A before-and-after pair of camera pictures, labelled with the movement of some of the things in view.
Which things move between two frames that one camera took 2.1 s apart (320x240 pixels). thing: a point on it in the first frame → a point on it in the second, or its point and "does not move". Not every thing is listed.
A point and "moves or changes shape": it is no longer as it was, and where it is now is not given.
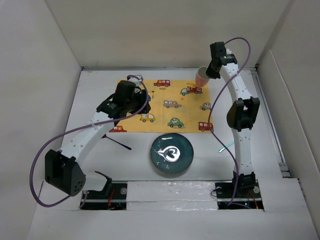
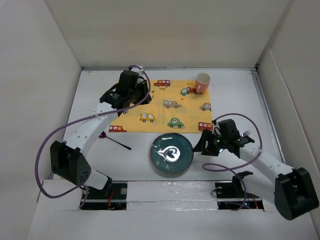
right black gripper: (211, 73) → (200, 146)
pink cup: (201, 79) moves or changes shape
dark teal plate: (172, 153) does not move
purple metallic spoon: (105, 136) does not move
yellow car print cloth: (175, 106) does not move
